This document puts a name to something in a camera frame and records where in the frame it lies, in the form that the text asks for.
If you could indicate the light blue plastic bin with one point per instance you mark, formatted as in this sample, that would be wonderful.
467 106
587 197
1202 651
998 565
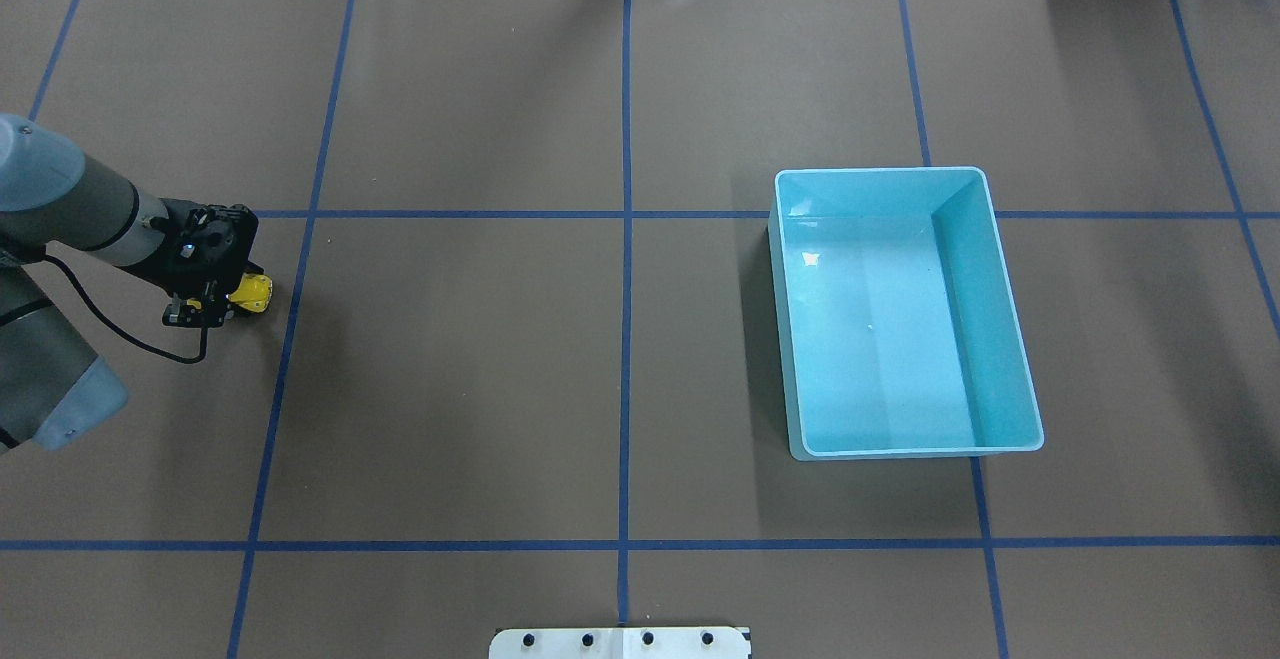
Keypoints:
899 333

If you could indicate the white metal base plate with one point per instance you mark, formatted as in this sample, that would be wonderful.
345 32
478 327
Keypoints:
623 642

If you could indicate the yellow beetle toy car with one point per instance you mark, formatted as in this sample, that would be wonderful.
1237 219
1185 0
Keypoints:
253 294

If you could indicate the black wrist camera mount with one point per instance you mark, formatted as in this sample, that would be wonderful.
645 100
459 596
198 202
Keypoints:
205 312

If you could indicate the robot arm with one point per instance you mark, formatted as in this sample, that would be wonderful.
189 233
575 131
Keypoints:
56 386

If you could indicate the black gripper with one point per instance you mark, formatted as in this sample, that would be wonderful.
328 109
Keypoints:
176 221

